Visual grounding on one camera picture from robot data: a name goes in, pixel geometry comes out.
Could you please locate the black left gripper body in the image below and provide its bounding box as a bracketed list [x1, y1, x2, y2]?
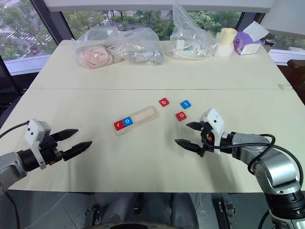
[39, 133, 65, 167]

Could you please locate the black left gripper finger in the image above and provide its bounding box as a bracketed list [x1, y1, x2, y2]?
[62, 141, 93, 162]
[49, 128, 79, 143]

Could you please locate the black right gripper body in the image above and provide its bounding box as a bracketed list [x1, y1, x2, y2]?
[200, 121, 216, 158]

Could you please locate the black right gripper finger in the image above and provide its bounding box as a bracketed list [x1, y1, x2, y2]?
[186, 121, 205, 132]
[174, 139, 206, 158]

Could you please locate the red letter tile o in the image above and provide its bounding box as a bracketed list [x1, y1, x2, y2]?
[175, 111, 188, 122]

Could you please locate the row of letter blocks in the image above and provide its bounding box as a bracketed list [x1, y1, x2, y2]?
[112, 105, 161, 137]

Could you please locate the red letter tile r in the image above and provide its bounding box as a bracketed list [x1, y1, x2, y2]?
[113, 120, 125, 132]

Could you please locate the dark grey rounded shape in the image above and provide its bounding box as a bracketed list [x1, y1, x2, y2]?
[171, 192, 200, 229]
[104, 192, 144, 228]

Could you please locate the pink plush cloth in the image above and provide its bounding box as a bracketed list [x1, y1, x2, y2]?
[77, 45, 115, 70]

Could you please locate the grey cylinder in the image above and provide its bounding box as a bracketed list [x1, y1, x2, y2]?
[128, 49, 165, 65]

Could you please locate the cream cylindrical cup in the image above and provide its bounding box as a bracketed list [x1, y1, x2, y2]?
[219, 27, 238, 48]

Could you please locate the purple tissue box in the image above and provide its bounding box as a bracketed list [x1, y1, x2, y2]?
[233, 31, 263, 57]

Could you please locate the tall clear plastic bag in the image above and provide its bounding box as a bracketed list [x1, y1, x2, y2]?
[165, 0, 219, 61]

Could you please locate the black rounded base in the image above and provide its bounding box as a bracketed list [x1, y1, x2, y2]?
[85, 220, 192, 229]

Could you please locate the clear bag with pink cloth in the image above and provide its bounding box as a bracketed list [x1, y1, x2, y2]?
[73, 26, 124, 71]

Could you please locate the clear bag with grey cylinder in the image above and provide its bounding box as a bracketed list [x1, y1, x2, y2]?
[116, 27, 166, 66]

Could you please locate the dark chair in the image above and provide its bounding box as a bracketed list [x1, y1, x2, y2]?
[277, 59, 305, 106]

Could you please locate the dark lidded jar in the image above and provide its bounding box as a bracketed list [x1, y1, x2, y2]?
[263, 38, 276, 53]

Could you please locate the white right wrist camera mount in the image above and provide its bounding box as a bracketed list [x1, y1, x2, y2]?
[199, 107, 227, 156]

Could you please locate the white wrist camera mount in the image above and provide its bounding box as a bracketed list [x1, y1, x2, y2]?
[199, 107, 227, 156]
[24, 119, 52, 170]

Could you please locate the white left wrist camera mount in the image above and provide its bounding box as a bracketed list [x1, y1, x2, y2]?
[24, 119, 52, 170]

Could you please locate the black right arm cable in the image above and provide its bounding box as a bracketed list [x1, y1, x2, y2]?
[205, 134, 305, 191]

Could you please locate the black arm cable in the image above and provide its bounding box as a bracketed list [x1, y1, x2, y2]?
[0, 122, 31, 139]
[205, 134, 305, 191]

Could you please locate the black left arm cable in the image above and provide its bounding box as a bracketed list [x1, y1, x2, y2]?
[0, 122, 31, 139]

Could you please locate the black metal bracket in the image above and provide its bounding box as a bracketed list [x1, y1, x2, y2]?
[217, 199, 237, 229]
[83, 204, 101, 225]

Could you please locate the white cable bundle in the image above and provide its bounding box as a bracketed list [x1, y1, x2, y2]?
[170, 40, 208, 59]

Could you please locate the dark window frame post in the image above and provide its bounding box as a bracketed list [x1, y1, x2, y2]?
[236, 11, 247, 31]
[30, 0, 72, 45]

